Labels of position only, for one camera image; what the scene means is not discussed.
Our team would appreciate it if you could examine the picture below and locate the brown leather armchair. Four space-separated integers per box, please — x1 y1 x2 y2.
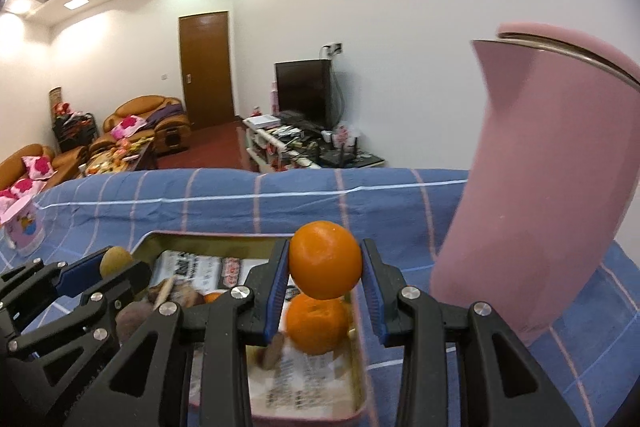
103 95 192 155

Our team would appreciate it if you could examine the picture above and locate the small yellow-green fruit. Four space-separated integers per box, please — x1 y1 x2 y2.
99 246 134 279

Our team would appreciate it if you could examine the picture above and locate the pink kettle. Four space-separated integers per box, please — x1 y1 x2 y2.
431 22 639 343

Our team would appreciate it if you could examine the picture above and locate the brown wooden door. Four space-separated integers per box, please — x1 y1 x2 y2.
179 11 235 130

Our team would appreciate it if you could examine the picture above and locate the white tv stand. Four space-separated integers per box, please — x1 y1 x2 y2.
242 115 386 173

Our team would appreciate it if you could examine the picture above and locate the pink tin box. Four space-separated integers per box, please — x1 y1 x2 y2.
132 231 369 426

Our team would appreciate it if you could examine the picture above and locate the pink floral cushion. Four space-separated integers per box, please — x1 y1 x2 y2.
22 156 56 181

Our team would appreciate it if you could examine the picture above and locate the wooden coffee table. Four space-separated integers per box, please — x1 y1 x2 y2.
81 139 157 176

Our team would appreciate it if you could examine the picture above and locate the black shelf rack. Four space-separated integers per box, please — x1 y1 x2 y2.
52 113 99 153

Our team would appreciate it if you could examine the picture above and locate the black television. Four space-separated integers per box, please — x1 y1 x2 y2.
274 58 333 128

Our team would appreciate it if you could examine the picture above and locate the orange mandarin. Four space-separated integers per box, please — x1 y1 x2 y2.
288 221 362 300
284 294 349 355

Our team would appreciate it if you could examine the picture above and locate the blue plaid tablecloth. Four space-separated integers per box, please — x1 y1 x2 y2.
0 166 640 427

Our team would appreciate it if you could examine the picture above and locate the purple round fruit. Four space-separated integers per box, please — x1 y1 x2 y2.
115 301 153 343

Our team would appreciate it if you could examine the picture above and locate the pink cartoon mug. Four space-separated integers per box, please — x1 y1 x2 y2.
1 196 44 258

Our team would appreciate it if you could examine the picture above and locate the long brown leather sofa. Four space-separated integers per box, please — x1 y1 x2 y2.
0 144 88 192

